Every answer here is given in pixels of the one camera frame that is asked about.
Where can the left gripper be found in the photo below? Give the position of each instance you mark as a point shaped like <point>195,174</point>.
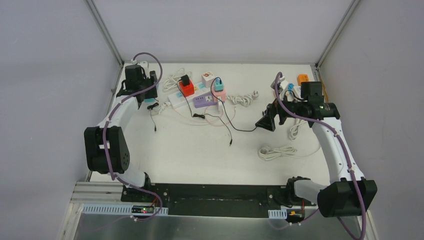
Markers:
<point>151,84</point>

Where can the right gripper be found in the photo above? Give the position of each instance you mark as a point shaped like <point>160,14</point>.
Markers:
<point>267,122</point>

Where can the teal power strip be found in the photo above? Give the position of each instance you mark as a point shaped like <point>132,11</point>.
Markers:
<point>150,101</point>

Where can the purple power strip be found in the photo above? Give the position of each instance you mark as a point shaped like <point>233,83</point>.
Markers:
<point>204,100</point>

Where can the pink cube socket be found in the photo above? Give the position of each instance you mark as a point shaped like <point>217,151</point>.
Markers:
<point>218,95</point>

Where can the teal charger plug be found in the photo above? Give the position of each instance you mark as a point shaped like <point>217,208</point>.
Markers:
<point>218,85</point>

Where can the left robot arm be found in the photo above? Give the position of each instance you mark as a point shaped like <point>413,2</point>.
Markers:
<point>106,149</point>

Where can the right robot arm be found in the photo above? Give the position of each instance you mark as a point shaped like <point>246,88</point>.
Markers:
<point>349,193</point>

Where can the red cube socket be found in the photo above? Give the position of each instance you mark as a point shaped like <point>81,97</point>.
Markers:
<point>187,90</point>

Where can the white cube socket with picture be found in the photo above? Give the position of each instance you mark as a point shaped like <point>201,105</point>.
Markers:
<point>207,78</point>

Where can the black charger on red cube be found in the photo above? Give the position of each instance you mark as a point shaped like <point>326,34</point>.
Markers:
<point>185,80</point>

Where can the white power strip right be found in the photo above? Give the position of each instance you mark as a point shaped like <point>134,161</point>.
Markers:
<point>293,95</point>

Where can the white flat adapter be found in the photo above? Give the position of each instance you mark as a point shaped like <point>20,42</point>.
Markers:
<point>220,106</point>

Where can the orange power strip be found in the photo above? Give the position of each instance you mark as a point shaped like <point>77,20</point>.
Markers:
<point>302,78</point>

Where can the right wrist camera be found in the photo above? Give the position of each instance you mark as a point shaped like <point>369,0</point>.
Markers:
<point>281,83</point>

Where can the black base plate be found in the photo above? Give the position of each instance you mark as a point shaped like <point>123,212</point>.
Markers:
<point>216,200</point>

